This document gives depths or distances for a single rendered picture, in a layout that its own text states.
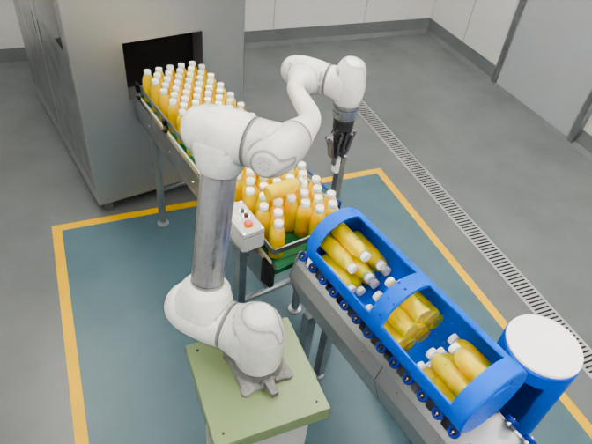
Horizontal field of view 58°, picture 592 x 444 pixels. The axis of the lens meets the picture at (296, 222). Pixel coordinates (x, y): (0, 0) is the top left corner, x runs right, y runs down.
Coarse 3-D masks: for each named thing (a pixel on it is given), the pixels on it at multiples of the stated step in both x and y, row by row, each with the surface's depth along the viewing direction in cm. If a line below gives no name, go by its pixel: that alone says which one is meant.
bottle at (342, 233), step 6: (336, 228) 213; (342, 228) 212; (348, 228) 212; (336, 234) 213; (342, 234) 211; (348, 234) 210; (354, 234) 210; (342, 240) 210; (348, 240) 208; (354, 240) 207; (360, 240) 208; (348, 246) 208; (354, 246) 206; (360, 246) 206; (354, 252) 206; (360, 252) 206
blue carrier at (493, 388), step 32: (320, 224) 209; (352, 224) 222; (320, 256) 209; (384, 256) 219; (384, 288) 217; (416, 288) 184; (384, 320) 185; (448, 320) 197; (416, 352) 198; (448, 352) 196; (480, 384) 161; (512, 384) 167; (448, 416) 169; (480, 416) 170
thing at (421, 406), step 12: (300, 264) 230; (312, 276) 225; (324, 288) 220; (336, 300) 216; (348, 312) 212; (348, 324) 210; (360, 336) 206; (372, 348) 201; (384, 360) 197; (396, 372) 194; (408, 396) 189; (420, 408) 185; (432, 420) 182; (444, 432) 179
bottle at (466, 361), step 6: (456, 348) 176; (462, 348) 176; (456, 354) 174; (462, 354) 173; (468, 354) 172; (474, 354) 174; (456, 360) 174; (462, 360) 172; (468, 360) 171; (474, 360) 171; (462, 366) 172; (468, 366) 170; (474, 366) 170; (480, 366) 170; (462, 372) 172; (468, 372) 170; (474, 372) 169; (480, 372) 168; (468, 378) 171; (474, 378) 169
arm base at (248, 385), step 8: (224, 352) 177; (232, 360) 174; (232, 368) 173; (280, 368) 172; (288, 368) 174; (240, 376) 169; (248, 376) 167; (264, 376) 167; (272, 376) 169; (280, 376) 172; (288, 376) 172; (240, 384) 169; (248, 384) 168; (256, 384) 168; (264, 384) 168; (272, 384) 168; (240, 392) 167; (248, 392) 167; (272, 392) 166
